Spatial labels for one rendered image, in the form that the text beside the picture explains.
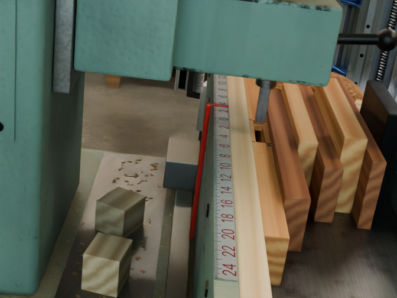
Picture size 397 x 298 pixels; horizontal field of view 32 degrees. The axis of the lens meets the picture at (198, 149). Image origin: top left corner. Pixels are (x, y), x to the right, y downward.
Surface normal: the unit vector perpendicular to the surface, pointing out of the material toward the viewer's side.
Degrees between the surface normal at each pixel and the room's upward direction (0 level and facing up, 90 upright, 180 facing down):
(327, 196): 90
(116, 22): 90
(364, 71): 90
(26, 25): 90
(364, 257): 0
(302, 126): 0
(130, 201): 0
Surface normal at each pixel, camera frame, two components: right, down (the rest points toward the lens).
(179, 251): 0.11, -0.91
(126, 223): 0.88, 0.28
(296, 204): -0.02, 0.40
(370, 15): -0.26, 0.36
